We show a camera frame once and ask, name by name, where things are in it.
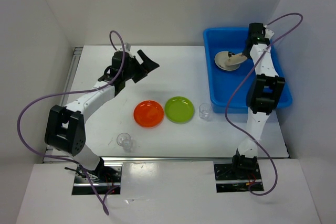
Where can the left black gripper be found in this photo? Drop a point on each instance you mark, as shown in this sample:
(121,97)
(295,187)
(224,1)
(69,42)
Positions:
(144,68)

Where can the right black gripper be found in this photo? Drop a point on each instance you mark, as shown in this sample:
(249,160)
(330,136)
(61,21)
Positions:
(246,53)

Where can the beige plate with black patch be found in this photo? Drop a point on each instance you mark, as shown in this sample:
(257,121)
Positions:
(222,57)

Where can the orange plate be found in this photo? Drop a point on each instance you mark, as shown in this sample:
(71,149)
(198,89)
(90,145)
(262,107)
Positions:
(148,114)

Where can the beige plate with small motifs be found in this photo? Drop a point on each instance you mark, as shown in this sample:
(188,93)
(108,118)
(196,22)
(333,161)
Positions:
(235,59)

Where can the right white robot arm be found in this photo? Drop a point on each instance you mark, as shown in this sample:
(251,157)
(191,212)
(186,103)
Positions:
(262,98)

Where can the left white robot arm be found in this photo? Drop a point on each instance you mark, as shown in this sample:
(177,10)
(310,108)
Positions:
(65,129)

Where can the blue plastic bin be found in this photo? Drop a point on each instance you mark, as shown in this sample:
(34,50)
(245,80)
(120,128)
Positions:
(222,84)

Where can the clear cup near bin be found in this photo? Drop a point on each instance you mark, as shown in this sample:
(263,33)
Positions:
(205,111)

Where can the green plate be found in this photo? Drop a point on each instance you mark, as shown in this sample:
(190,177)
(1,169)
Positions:
(179,110)

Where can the clear cup front left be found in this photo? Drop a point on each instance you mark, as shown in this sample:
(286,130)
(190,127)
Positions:
(126,142)

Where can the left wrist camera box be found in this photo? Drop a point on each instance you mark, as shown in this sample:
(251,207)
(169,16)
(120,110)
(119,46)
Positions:
(127,46)

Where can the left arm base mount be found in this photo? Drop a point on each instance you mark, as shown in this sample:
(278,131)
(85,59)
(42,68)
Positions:
(109,183)

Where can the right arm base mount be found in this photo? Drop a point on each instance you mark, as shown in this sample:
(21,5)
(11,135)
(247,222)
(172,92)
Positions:
(229,182)

